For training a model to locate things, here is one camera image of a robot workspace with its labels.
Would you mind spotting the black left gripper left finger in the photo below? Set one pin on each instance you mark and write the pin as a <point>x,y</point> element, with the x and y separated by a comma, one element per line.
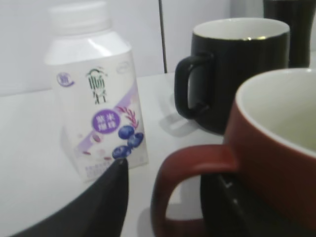
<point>99,211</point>

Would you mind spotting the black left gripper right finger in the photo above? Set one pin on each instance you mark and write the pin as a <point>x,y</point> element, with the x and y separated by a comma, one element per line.
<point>226,207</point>

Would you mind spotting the white blueberry yogurt bottle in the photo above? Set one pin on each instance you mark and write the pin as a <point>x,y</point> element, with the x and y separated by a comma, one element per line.
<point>94,80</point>

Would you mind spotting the black straight mug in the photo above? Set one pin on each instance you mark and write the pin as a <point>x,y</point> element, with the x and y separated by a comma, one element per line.
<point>224,54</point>

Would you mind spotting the black tall cylinder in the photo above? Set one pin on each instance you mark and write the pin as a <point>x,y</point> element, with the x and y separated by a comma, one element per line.
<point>299,15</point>

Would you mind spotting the red mug white inside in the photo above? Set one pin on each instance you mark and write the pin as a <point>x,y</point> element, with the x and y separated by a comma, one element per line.
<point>269,144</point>

